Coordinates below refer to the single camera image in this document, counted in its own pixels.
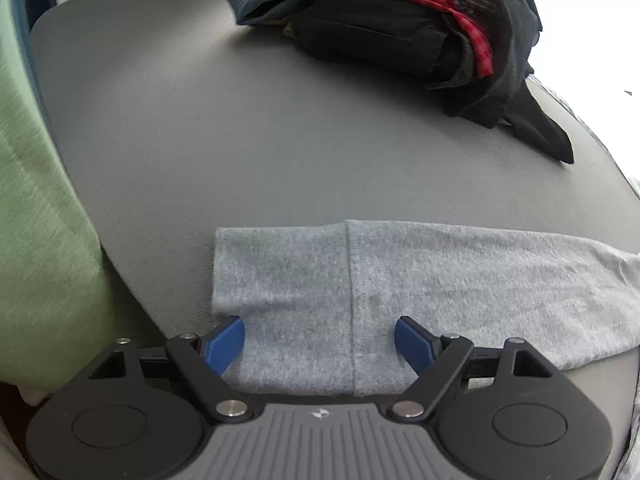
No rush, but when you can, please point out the grey zip-up hoodie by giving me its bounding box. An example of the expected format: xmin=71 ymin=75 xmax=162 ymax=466
xmin=212 ymin=220 xmax=639 ymax=396

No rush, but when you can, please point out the pile of dark clothes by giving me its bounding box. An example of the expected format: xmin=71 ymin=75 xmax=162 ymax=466
xmin=228 ymin=0 xmax=574 ymax=164

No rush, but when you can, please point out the green cloth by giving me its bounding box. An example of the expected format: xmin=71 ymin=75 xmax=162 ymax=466
xmin=1 ymin=0 xmax=114 ymax=391

